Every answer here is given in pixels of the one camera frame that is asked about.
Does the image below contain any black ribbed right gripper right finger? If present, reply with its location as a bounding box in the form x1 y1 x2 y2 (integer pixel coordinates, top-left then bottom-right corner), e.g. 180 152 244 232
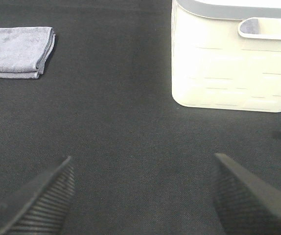
211 153 281 235

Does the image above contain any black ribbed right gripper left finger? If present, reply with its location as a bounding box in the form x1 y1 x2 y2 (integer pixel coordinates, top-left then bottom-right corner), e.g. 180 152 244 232
0 156 75 235

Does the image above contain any grey-blue towel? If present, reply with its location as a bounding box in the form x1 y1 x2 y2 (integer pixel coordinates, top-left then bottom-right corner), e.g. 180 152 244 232
239 18 260 34
0 26 55 79

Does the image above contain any white plastic basket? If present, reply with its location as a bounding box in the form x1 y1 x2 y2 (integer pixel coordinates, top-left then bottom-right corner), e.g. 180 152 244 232
171 0 281 113

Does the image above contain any grey-blue towel in white basket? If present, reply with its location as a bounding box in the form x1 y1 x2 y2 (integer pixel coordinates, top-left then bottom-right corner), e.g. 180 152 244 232
239 18 260 34

